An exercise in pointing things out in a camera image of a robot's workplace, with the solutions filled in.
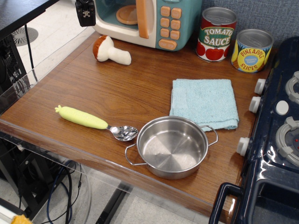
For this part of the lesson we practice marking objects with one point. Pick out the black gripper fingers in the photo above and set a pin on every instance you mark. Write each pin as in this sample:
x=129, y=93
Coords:
x=86, y=12

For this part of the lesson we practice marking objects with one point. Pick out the plush mushroom toy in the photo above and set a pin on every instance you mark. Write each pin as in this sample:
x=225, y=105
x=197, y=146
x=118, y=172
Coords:
x=104, y=49

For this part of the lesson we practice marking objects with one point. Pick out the light blue cloth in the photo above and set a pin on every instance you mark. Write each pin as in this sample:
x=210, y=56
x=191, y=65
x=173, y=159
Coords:
x=205, y=102

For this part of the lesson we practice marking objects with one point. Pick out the black desk left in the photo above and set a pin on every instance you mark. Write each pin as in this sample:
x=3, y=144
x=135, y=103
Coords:
x=16, y=13

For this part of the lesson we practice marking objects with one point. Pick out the toy microwave teal cream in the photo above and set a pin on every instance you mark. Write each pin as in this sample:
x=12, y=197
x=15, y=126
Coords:
x=161, y=24

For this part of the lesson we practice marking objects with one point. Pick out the tomato sauce can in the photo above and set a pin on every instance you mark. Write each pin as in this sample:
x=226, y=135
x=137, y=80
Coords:
x=215, y=34

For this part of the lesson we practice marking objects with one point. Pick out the clear acrylic table guard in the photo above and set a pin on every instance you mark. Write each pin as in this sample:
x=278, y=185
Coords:
x=79, y=81

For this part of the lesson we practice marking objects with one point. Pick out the stainless steel pot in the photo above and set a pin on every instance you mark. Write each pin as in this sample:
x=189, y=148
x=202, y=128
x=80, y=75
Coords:
x=173, y=147

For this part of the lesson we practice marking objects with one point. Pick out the pineapple slices can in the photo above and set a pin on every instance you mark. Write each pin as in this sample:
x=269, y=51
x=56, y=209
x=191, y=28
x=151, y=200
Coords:
x=252, y=49

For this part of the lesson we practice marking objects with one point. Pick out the white stove knob top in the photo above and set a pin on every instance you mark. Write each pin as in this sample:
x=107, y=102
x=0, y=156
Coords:
x=259, y=87

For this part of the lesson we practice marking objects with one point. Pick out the white stove knob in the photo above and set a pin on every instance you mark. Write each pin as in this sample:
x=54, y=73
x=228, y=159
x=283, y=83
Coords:
x=259, y=87
x=242, y=146
x=254, y=104

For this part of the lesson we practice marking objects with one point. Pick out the white stove knob middle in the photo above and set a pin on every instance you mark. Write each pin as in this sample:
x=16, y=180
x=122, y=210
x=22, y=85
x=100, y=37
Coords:
x=254, y=104

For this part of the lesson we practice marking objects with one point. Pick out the white stove knob bottom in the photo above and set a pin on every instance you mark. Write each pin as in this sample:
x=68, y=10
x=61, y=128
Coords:
x=242, y=146

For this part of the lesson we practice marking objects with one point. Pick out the dark blue toy stove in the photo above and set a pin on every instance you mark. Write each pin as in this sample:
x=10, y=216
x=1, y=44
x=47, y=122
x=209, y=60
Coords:
x=269, y=191

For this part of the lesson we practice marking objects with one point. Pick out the spoon with green handle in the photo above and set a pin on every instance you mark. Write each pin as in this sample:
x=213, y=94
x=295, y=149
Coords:
x=121, y=133

